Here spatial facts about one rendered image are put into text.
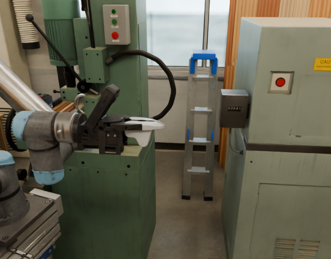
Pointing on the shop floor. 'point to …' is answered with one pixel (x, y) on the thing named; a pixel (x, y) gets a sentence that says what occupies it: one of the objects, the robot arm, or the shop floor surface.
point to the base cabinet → (106, 211)
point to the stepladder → (199, 54)
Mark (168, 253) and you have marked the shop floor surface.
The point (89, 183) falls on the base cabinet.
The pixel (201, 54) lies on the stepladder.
